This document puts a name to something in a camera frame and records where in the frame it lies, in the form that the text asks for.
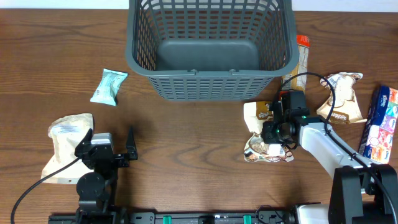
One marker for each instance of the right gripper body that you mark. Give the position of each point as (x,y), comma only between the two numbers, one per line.
(268,132)

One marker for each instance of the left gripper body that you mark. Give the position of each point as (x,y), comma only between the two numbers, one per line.
(120,161)

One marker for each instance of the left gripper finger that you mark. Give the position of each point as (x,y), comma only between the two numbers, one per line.
(84,143)
(131,146)

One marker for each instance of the cookie pouch brown white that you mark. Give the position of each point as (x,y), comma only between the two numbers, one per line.
(256,150)

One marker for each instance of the orange cracker sleeve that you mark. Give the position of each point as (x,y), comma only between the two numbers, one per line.
(299,83)

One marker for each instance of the teal snack packet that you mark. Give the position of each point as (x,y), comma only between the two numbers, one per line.
(108,87)

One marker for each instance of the brown white snack pouch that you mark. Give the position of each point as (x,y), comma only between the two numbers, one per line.
(346,110)

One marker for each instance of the kleenex tissue multipack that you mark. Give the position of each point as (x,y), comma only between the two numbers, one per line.
(377,140)

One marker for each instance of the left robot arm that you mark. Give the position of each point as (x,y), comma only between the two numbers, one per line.
(97,189)

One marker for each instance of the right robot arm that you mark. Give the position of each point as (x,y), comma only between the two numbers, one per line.
(362,191)

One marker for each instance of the beige pouch white label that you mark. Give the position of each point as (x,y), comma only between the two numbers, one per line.
(66,133)

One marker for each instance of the grey plastic basket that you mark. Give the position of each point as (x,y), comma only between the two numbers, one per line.
(208,50)

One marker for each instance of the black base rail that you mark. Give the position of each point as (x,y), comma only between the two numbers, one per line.
(265,216)

